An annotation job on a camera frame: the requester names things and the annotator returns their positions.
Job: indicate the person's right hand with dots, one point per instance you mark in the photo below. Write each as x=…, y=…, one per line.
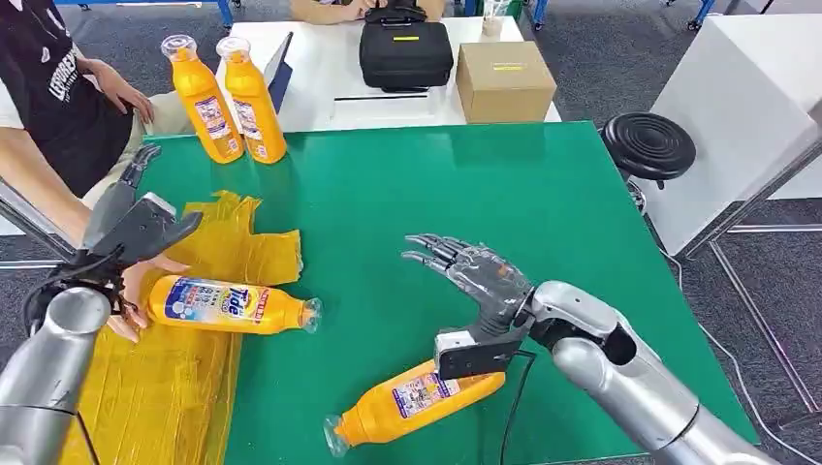
x=138, y=282

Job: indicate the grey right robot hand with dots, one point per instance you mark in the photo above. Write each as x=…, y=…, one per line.
x=488, y=285

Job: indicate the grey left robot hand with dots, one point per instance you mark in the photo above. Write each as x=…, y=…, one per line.
x=109, y=212

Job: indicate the orange plastic bottle clear cap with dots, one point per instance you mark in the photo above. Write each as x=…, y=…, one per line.
x=411, y=401
x=205, y=109
x=225, y=305
x=257, y=109

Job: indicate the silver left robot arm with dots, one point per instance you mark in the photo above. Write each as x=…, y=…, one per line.
x=45, y=372

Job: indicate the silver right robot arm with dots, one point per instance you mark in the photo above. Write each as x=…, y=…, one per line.
x=629, y=385

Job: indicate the grey metal chair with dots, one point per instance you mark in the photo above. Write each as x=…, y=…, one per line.
x=32, y=221

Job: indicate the green table mat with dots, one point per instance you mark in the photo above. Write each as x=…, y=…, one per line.
x=481, y=192

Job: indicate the yellow plastic sheet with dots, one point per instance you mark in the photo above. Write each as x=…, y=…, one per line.
x=160, y=398

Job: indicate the seated person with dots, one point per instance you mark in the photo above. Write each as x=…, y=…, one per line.
x=58, y=102

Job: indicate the brown cardboard box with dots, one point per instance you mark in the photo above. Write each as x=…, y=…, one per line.
x=506, y=83

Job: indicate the black round stool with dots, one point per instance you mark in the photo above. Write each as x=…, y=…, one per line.
x=648, y=146

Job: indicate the black pen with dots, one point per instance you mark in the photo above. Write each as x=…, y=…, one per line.
x=382, y=97

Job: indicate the tablet in dark case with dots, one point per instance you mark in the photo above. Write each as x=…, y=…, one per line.
x=280, y=77

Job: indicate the black carrying bag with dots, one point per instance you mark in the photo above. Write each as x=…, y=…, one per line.
x=406, y=56

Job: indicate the clear cup with beige drink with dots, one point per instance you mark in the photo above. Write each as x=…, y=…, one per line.
x=494, y=22

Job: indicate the white table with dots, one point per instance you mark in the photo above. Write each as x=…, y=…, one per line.
x=334, y=70

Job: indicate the person behind white table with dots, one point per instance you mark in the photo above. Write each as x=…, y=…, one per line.
x=315, y=9

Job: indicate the white cabinet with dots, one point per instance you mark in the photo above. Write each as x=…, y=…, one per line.
x=726, y=115

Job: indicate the blue metal table leg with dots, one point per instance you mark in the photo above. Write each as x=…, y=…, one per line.
x=700, y=11

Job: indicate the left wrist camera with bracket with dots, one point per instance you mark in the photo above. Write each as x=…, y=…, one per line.
x=144, y=231

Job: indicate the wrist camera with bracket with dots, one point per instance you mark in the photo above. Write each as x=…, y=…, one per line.
x=144, y=231
x=475, y=359

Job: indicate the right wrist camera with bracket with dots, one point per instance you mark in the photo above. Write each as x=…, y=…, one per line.
x=475, y=359

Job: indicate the grey metal frame rail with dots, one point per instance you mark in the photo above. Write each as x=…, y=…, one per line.
x=751, y=196

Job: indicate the grey metal floor rail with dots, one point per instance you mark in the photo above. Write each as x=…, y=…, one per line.
x=764, y=327

